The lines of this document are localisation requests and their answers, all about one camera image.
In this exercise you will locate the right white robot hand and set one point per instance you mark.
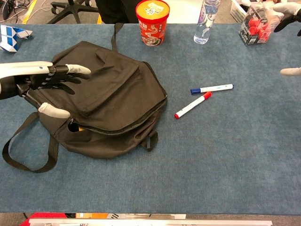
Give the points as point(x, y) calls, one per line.
point(289, 7)

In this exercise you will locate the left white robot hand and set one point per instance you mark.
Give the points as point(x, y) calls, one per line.
point(23, 70)

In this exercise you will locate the black fabric backpack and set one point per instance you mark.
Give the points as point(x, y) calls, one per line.
point(117, 94)

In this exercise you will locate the blue white snake puzzle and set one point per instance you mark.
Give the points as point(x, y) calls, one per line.
point(9, 40)

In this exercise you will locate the clear box of red parts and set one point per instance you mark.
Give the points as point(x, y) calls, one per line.
point(256, 28)

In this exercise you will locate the white plastic basket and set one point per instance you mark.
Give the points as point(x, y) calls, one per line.
point(236, 10)

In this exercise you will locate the black office chair base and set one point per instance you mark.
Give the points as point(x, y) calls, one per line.
point(70, 9)

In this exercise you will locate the clear plastic water bottle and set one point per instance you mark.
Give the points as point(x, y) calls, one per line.
point(202, 33)

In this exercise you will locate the blue capped white marker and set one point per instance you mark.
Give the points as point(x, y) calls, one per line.
point(216, 88)

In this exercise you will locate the black bulky object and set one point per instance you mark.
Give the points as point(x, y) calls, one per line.
point(117, 11)

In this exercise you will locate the red instant noodle cup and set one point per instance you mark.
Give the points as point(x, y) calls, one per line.
point(152, 30)

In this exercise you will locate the red capped white marker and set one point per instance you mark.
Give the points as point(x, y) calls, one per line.
point(192, 105)

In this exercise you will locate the red flat object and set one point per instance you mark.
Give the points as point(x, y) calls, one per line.
point(42, 215)

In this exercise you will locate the blue felt table cover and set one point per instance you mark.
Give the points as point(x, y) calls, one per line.
point(164, 176)

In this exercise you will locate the aluminium profile rail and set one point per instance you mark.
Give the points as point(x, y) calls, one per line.
point(150, 222)

